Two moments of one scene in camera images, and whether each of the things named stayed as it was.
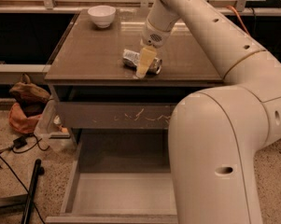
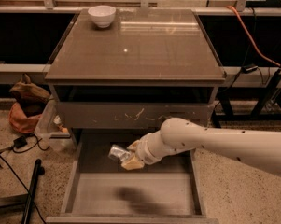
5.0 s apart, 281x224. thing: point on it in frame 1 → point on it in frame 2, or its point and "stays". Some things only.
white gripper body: x=153 y=35 → x=143 y=152
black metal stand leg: x=38 y=170 stays
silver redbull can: x=132 y=59 → x=118 y=152
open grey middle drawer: x=119 y=176 stays
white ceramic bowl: x=102 y=15 stays
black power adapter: x=20 y=142 stays
